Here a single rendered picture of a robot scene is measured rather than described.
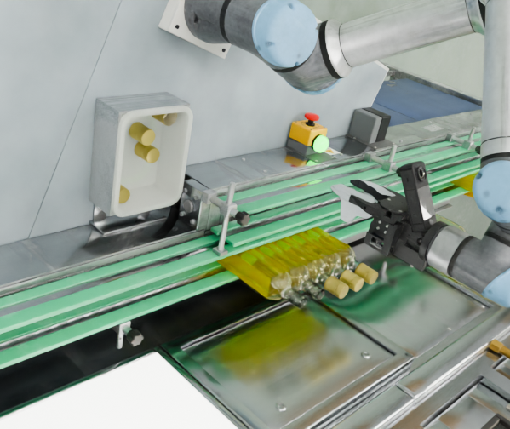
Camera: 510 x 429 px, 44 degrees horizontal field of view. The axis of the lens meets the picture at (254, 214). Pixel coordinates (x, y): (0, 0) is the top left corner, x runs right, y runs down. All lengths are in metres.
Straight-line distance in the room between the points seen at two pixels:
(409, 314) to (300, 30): 0.85
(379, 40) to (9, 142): 0.69
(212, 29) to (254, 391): 0.71
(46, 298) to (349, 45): 0.72
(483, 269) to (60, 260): 0.75
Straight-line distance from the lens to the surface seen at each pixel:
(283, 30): 1.15
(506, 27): 1.00
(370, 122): 1.86
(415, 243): 1.10
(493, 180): 0.90
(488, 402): 1.56
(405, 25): 1.21
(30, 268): 1.22
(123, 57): 1.27
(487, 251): 1.03
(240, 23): 1.19
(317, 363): 1.39
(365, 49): 1.24
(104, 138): 1.26
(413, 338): 1.64
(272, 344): 1.41
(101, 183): 1.29
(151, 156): 1.31
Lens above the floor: 1.75
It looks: 35 degrees down
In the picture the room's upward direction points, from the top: 122 degrees clockwise
